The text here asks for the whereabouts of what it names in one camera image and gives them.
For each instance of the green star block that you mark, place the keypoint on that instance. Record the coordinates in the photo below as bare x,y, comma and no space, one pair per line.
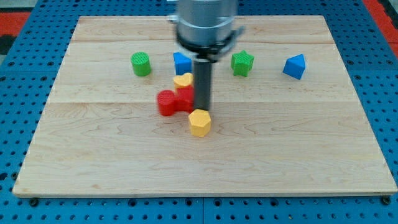
241,63

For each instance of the red cylinder block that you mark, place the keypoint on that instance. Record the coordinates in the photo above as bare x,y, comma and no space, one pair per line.
166,102

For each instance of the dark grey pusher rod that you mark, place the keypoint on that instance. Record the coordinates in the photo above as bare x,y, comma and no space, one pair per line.
202,71

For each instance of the yellow heart block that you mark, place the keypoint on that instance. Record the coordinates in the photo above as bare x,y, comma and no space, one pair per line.
182,81

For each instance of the green cylinder block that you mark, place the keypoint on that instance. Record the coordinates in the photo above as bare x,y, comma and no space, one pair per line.
141,64

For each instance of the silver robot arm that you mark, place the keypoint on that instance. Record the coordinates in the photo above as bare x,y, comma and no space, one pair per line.
205,32

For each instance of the blue pentagon block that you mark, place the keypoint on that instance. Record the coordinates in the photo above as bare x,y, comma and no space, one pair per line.
295,66

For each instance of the wooden board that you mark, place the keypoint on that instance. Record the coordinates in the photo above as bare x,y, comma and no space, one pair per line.
272,135

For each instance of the blue cube block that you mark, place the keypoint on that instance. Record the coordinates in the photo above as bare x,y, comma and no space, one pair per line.
182,63

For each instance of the red angular block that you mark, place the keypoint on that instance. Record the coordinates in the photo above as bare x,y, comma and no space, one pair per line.
184,99

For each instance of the yellow hexagon block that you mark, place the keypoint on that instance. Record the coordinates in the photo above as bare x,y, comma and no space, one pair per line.
199,122

